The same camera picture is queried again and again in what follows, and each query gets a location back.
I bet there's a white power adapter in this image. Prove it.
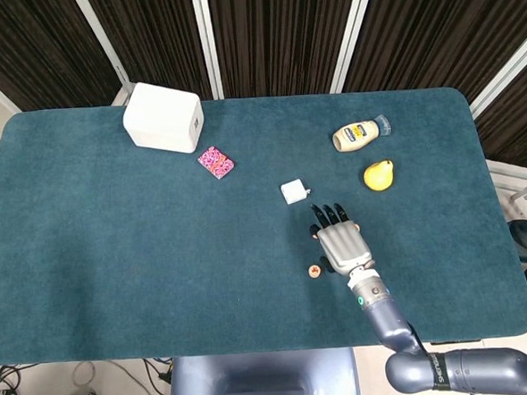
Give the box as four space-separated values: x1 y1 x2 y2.
280 179 313 206

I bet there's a yellow pear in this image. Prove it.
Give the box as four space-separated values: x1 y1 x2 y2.
362 157 397 195

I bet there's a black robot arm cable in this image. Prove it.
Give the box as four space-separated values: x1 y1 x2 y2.
403 319 429 358

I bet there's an aluminium frame rack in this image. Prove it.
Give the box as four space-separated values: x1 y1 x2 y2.
486 156 527 223

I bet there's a large white plastic box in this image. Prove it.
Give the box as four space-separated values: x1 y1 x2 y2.
120 78 207 158

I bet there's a black printed velcro strap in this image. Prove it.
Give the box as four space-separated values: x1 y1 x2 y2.
427 350 452 392

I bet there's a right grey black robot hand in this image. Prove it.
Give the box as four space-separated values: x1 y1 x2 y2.
306 198 376 279

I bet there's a teal velvet tablecloth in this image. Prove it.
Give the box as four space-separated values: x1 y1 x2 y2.
0 80 527 370

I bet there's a black floor cable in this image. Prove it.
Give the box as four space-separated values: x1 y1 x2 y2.
0 362 42 395

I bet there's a pink patterned card deck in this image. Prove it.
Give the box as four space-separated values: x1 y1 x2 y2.
196 144 238 181

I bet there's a black power plug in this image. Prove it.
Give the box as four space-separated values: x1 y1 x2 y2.
155 357 177 387

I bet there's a cream mayonnaise squeeze bottle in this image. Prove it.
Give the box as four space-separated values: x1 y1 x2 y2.
330 113 395 155

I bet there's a dark brown pleated curtain panel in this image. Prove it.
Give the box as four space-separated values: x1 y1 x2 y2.
338 0 527 109
85 0 217 107
0 0 124 114
470 49 527 175
205 0 368 102

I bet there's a blue-grey robot torso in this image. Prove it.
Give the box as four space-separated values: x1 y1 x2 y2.
165 346 362 395

